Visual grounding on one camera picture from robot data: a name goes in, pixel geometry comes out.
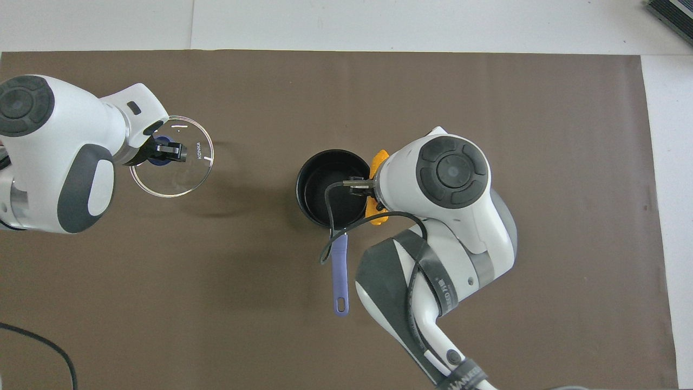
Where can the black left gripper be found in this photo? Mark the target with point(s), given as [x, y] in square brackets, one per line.
[146, 154]

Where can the glass lid with blue knob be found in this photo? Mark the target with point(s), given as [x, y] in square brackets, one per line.
[178, 179]

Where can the yellow toy corn cob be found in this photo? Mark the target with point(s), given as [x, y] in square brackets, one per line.
[380, 160]

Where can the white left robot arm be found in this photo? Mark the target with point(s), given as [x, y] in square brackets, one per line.
[59, 141]

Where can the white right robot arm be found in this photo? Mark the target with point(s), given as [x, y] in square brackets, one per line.
[455, 216]

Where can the brown table mat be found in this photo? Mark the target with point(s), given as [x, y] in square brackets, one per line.
[216, 298]

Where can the dark ribbed device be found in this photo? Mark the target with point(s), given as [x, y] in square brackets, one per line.
[674, 13]

